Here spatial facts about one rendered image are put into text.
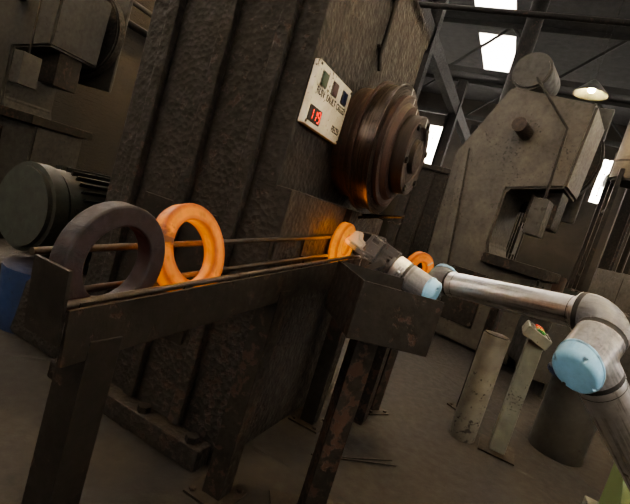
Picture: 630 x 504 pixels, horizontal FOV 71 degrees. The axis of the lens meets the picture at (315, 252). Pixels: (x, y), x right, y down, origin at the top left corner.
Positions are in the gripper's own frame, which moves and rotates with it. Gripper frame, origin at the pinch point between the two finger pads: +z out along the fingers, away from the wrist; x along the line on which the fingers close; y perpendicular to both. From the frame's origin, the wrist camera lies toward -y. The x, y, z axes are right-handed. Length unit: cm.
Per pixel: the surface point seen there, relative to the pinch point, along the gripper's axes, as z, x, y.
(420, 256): -16, -56, 5
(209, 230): 1, 72, -4
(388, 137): 4.1, 5.6, 36.8
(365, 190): 1.4, 4.3, 18.3
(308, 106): 18.1, 35.0, 30.3
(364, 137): 9.1, 10.8, 32.5
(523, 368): -79, -76, -13
